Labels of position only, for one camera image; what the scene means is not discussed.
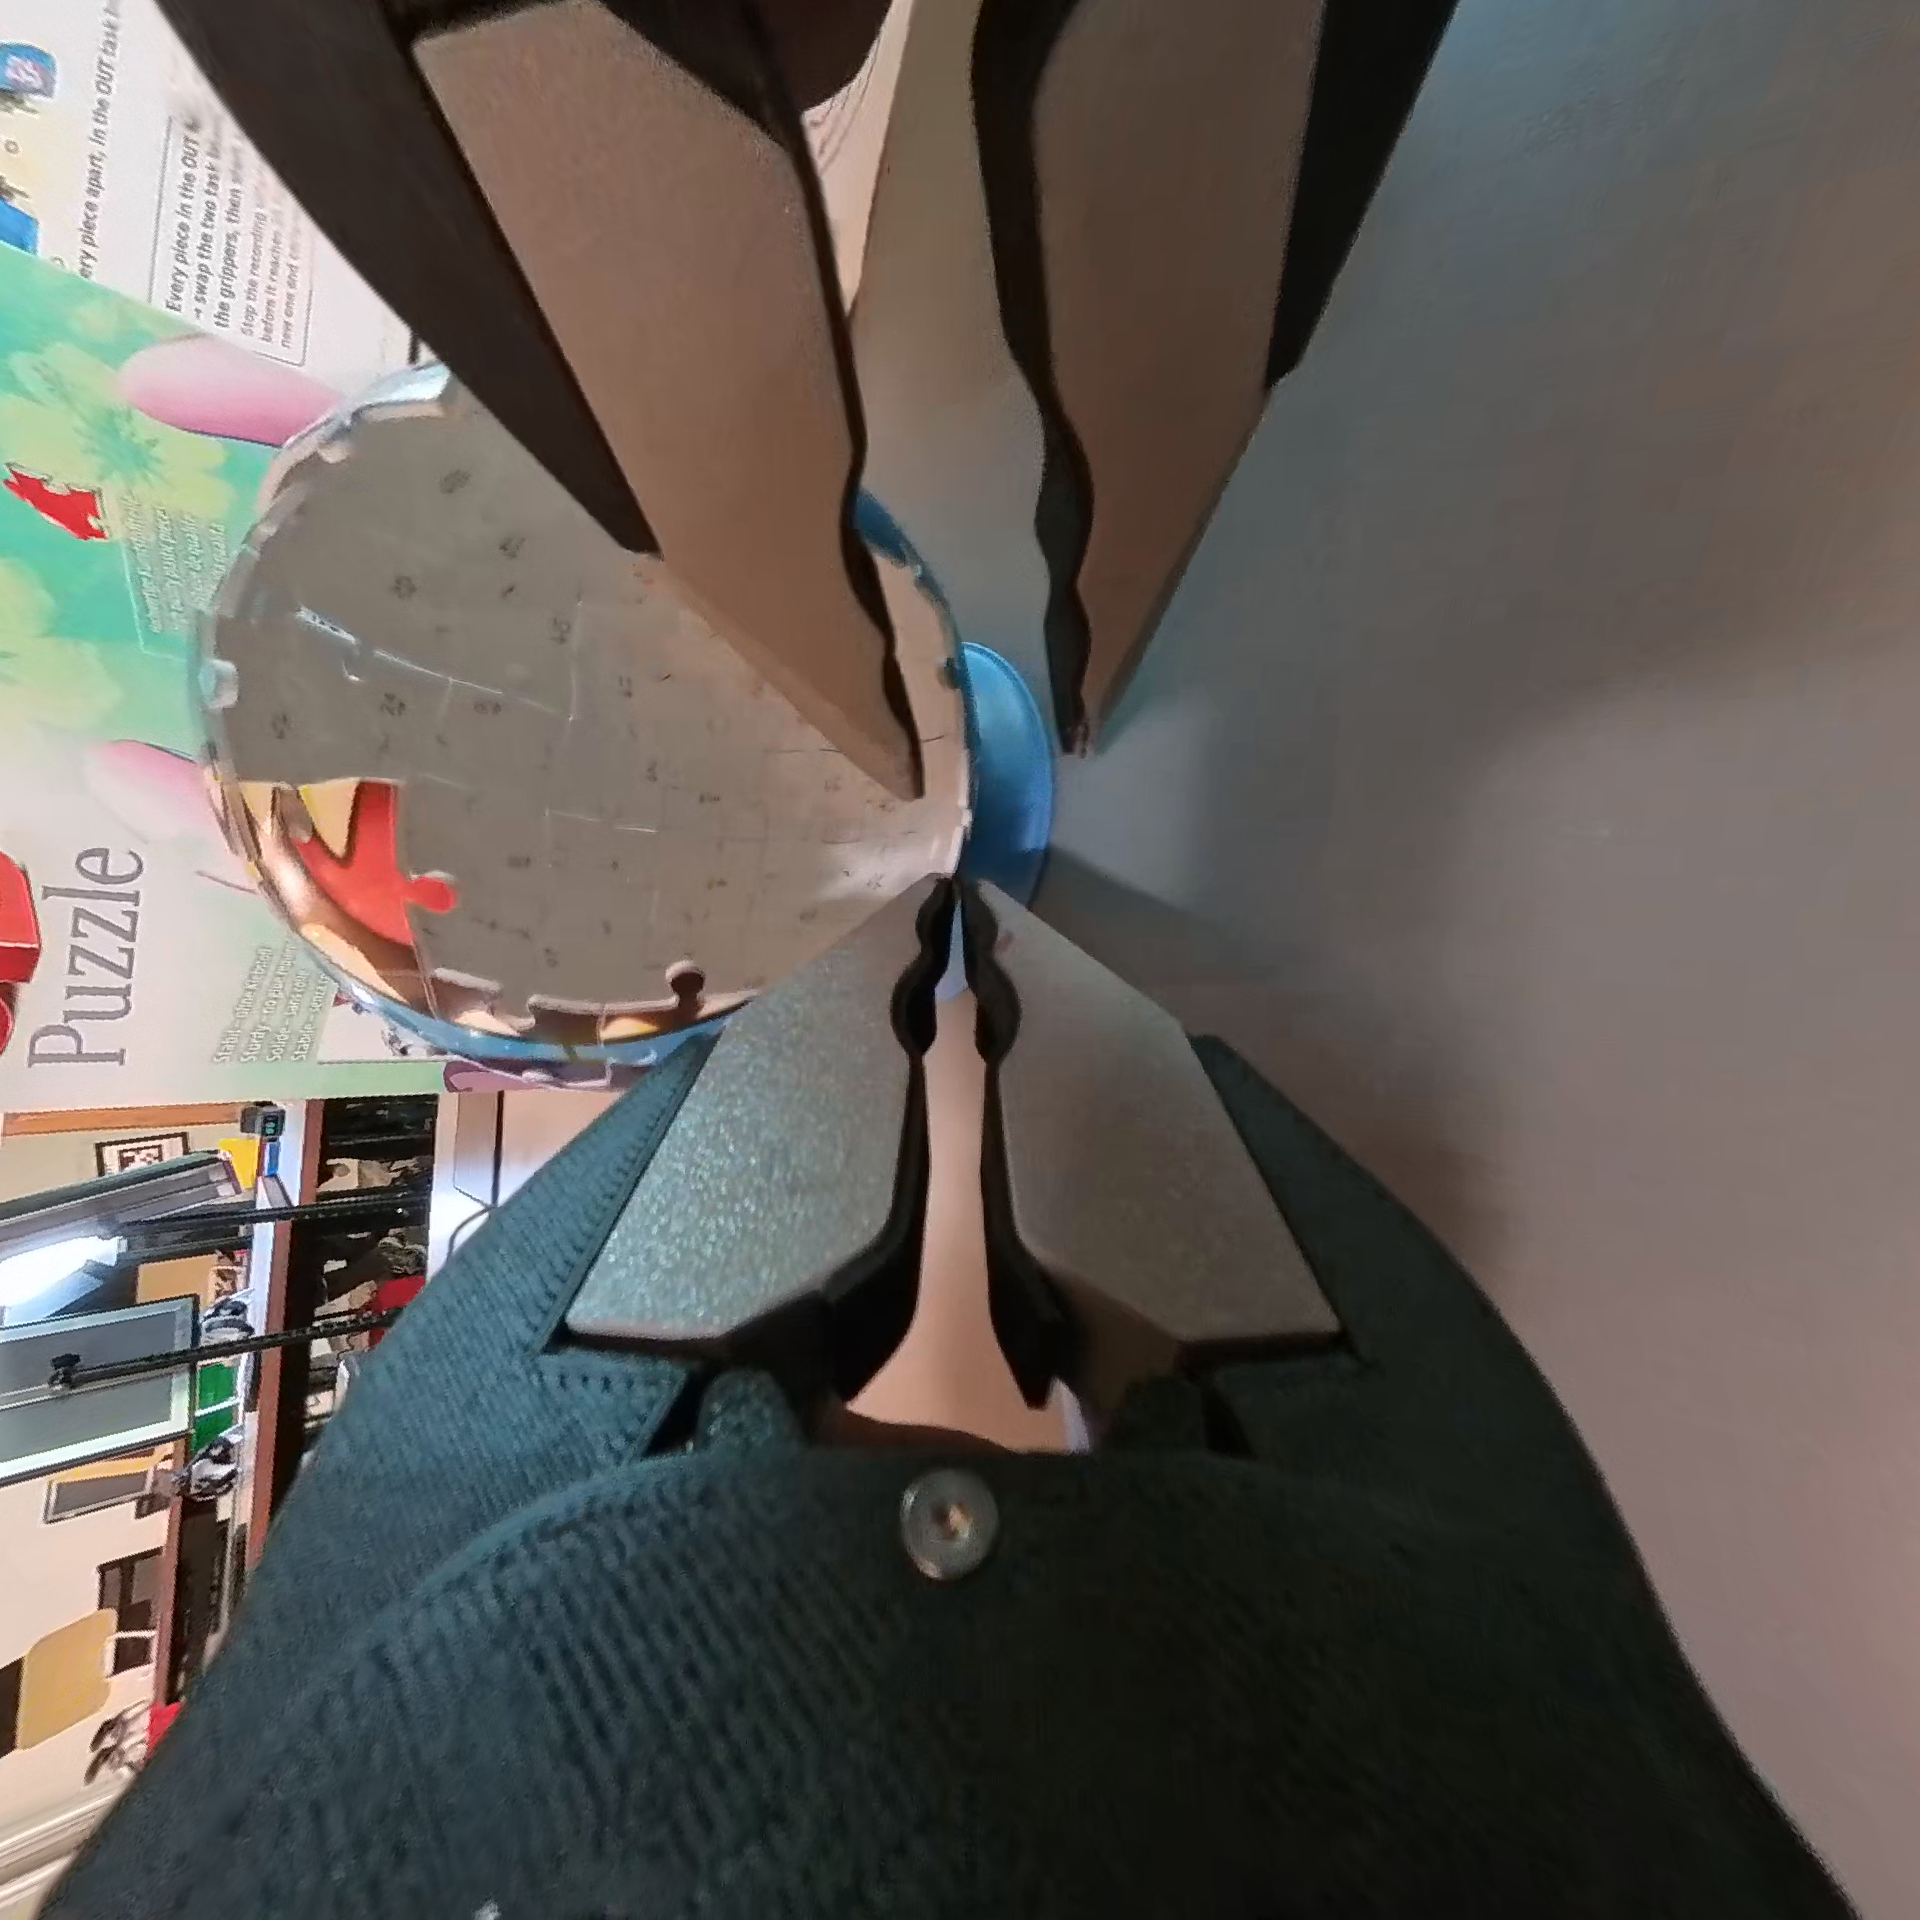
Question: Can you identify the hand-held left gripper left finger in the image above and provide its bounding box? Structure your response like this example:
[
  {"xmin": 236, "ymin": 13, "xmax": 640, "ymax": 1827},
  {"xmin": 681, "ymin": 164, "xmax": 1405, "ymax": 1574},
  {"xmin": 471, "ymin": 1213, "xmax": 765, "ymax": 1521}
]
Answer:
[{"xmin": 562, "ymin": 874, "xmax": 955, "ymax": 1402}]

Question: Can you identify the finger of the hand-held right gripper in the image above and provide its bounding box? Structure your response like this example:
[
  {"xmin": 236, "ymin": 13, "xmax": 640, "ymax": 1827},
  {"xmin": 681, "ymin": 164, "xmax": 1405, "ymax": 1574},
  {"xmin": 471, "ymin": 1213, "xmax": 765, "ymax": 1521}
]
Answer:
[
  {"xmin": 409, "ymin": 0, "xmax": 928, "ymax": 803},
  {"xmin": 971, "ymin": 0, "xmax": 1335, "ymax": 755}
]

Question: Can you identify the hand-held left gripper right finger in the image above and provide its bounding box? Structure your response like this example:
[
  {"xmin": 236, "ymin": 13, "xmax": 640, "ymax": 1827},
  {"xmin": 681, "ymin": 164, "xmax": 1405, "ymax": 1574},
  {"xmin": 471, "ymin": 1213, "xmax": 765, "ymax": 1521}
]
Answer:
[{"xmin": 958, "ymin": 874, "xmax": 1345, "ymax": 1410}]

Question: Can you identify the blue cartoon puzzle ball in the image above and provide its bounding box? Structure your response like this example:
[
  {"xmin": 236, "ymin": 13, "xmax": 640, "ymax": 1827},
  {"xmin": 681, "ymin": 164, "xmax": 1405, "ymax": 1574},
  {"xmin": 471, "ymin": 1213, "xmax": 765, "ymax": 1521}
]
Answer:
[{"xmin": 191, "ymin": 355, "xmax": 977, "ymax": 1059}]

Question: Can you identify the colourful puzzle box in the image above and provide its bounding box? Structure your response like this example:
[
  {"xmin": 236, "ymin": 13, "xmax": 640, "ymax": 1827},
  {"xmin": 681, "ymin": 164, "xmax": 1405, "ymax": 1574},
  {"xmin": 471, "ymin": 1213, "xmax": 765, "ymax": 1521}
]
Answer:
[{"xmin": 0, "ymin": 239, "xmax": 633, "ymax": 1118}]

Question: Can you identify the grey framed light panel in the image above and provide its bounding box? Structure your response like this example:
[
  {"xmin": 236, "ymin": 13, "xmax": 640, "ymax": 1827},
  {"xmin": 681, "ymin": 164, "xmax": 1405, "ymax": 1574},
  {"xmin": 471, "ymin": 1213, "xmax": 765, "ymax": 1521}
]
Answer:
[{"xmin": 0, "ymin": 1292, "xmax": 199, "ymax": 1489}]

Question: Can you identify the yellow and black wall panel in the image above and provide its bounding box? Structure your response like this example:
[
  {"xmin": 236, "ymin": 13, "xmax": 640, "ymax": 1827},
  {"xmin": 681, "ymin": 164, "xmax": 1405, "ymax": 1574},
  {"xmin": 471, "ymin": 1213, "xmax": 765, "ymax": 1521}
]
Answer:
[{"xmin": 0, "ymin": 1610, "xmax": 122, "ymax": 1755}]

